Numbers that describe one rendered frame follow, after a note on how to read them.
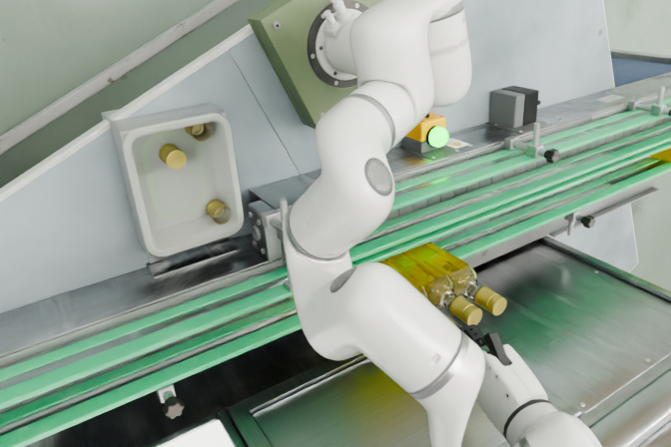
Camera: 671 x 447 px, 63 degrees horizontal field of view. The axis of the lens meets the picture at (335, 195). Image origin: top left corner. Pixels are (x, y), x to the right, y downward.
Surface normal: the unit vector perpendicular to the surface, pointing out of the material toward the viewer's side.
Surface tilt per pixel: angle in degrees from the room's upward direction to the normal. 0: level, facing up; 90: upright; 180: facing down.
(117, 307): 90
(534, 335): 91
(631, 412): 90
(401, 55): 21
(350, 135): 63
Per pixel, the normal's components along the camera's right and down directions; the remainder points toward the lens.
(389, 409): -0.07, -0.91
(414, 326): 0.30, -0.24
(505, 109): -0.85, 0.26
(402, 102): 0.62, -0.22
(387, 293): 0.39, -0.40
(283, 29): 0.48, 0.34
